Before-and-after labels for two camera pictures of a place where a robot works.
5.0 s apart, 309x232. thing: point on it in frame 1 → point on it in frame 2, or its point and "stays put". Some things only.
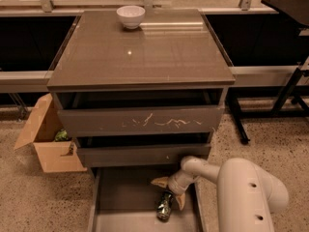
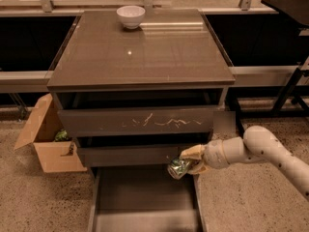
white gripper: x=175 y=185 → x=214 y=154
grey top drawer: x=102 y=113 stays put
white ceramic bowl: x=130 y=15 stays put
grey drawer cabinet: x=139 y=91 stays put
